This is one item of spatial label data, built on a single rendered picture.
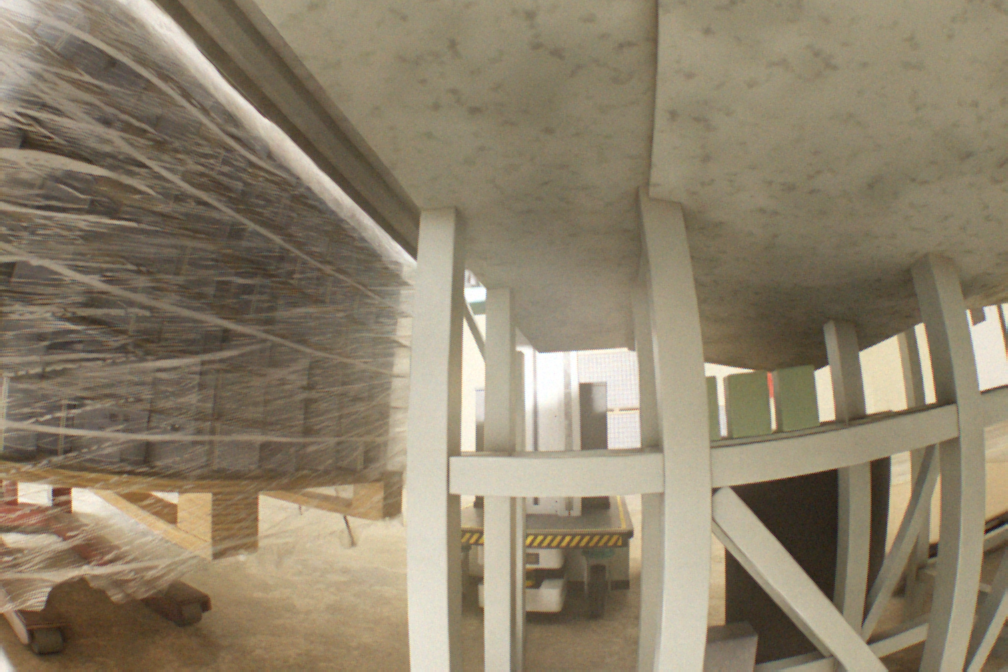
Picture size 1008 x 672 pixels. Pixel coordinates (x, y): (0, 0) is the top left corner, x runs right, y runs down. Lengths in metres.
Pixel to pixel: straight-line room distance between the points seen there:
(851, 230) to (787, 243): 0.07
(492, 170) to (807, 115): 0.24
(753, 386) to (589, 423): 1.29
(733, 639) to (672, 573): 0.30
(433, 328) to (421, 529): 0.16
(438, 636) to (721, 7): 0.45
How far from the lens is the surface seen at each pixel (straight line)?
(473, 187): 0.38
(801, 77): 0.28
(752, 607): 0.96
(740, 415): 0.58
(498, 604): 0.61
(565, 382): 1.69
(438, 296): 0.38
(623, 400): 7.41
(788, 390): 0.61
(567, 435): 1.67
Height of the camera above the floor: 0.60
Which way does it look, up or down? 19 degrees up
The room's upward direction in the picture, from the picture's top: straight up
